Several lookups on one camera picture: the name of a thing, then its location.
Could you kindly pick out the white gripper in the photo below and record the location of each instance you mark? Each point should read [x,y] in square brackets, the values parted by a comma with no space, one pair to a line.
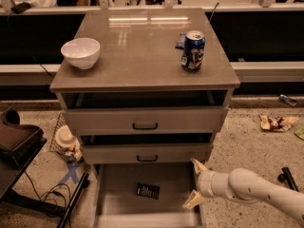
[205,183]

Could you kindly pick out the black rxbar chocolate bar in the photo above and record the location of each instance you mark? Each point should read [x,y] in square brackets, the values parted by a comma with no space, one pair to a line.
[148,191]

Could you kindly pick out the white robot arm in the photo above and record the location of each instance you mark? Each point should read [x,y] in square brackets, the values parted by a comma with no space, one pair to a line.
[245,187]

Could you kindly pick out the middle grey drawer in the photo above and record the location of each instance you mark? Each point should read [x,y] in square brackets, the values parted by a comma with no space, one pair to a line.
[146,148]

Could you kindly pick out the grey drawer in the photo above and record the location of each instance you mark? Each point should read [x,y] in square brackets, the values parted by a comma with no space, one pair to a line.
[151,120]
[146,148]
[117,205]

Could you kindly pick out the bottom grey drawer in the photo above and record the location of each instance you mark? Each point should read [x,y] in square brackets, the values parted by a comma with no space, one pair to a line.
[117,205]

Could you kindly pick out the top grey drawer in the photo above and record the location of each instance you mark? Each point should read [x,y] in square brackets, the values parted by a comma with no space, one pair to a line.
[151,120]

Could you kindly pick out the grey drawer cabinet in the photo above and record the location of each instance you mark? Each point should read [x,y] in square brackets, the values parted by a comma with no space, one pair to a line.
[140,63]

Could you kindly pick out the black wheeled base leg right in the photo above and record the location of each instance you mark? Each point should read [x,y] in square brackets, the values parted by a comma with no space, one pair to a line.
[286,176]

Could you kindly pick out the brown chip bag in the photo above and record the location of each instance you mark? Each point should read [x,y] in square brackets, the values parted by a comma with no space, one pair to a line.
[277,124]

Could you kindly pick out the black base leg left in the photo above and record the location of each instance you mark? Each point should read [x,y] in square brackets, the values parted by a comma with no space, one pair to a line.
[83,182]

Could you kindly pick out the green packet on floor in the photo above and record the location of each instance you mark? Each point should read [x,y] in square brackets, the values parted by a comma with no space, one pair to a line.
[300,133]

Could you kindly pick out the small blue can on floor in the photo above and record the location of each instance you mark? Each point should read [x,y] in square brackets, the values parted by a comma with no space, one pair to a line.
[287,100]

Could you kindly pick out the blue tape cross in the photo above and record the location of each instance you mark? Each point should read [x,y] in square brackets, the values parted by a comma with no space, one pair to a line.
[71,172]

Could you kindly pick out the blue soda can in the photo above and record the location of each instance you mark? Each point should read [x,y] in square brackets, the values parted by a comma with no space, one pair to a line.
[193,51]

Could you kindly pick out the white ceramic bowl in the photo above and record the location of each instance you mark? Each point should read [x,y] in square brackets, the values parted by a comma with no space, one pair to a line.
[82,53]

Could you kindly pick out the wire basket with items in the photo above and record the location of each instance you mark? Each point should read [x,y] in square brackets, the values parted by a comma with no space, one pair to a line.
[64,144]

